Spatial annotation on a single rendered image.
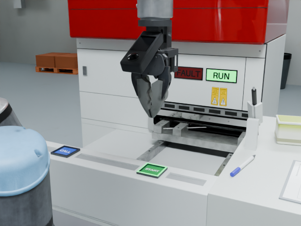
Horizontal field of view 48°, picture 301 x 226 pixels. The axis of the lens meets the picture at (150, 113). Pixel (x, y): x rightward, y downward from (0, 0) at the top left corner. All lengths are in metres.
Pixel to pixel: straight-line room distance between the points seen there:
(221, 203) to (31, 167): 0.39
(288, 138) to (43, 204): 0.70
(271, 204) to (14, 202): 0.47
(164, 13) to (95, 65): 0.86
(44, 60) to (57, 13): 1.47
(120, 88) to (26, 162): 1.02
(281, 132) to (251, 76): 0.32
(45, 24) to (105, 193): 8.83
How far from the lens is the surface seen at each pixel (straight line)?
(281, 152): 0.97
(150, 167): 0.82
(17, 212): 0.52
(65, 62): 8.09
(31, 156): 0.51
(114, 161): 0.88
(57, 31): 9.34
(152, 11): 0.70
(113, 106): 1.52
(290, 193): 0.76
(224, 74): 1.29
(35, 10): 9.79
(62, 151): 0.94
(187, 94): 1.35
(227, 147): 1.23
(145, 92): 0.74
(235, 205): 0.72
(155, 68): 0.72
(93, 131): 1.62
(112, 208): 0.86
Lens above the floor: 1.32
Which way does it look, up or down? 16 degrees down
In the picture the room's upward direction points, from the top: straight up
